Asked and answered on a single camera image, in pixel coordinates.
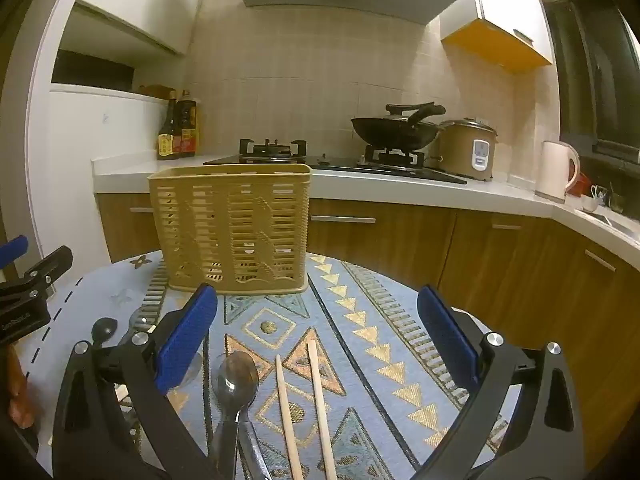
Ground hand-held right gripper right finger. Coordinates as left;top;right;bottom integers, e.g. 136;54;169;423
416;285;586;480

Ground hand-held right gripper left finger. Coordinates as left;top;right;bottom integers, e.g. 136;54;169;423
52;282;221;480

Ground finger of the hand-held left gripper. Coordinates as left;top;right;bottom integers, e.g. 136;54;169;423
0;246;74;307
0;235;29;272

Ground large steel spoon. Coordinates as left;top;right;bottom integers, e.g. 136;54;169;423
209;351;260;480

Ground wooden chopstick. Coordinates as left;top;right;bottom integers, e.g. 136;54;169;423
306;340;338;480
275;354;305;480

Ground yellow slotted utensil basket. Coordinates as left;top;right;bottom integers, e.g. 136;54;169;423
147;163;313;296

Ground person's left hand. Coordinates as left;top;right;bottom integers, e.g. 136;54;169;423
5;345;39;431

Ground patterned blue tablecloth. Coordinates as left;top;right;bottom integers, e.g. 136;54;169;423
10;252;523;480

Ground small black spoon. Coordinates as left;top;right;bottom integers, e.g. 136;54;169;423
90;317;120;347

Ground wooden base cabinets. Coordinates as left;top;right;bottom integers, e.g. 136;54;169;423
95;192;640;471

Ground white kitchen countertop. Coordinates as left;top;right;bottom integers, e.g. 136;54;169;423
91;152;640;246

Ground dark soy sauce bottle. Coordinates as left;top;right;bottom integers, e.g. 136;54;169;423
156;91;182;161

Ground beige rice cooker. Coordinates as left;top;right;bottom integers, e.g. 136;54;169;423
436;117;498;182

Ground white electric kettle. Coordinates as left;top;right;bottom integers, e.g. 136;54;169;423
535;141;582;204

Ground white cup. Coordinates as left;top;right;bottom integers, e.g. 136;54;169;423
580;185;608;212

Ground black gas stove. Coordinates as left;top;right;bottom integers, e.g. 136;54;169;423
202;138;468;185

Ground yellow capped sauce bottle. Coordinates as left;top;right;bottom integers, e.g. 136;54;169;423
176;90;199;157

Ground red container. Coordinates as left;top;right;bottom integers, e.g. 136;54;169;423
567;172;591;198

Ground steel sink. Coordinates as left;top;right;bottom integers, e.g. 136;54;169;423
582;210;640;241

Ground black wok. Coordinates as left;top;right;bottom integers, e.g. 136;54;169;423
351;110;443;154

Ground brown cardboard box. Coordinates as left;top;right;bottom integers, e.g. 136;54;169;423
135;84;176;101

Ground dark window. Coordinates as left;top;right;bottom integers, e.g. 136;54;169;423
542;0;640;161

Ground steel cutlery handle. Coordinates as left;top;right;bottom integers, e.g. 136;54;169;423
239;410;274;480

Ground white wall cabinet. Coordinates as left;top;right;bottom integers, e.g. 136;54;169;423
60;0;211;56

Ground yellow bottomed wall cabinet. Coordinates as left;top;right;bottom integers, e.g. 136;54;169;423
440;0;553;73

